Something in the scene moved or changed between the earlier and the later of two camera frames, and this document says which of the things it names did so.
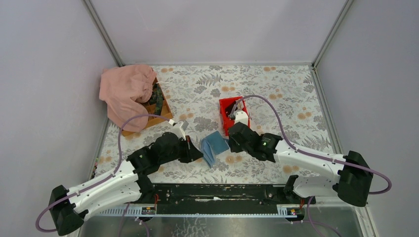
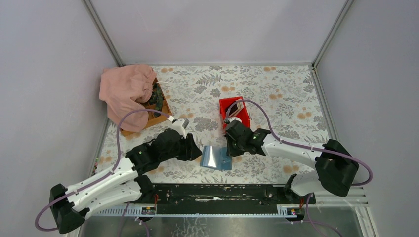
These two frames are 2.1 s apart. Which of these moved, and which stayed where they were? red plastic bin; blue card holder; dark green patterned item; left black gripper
Moved: blue card holder
Stayed: left black gripper; dark green patterned item; red plastic bin
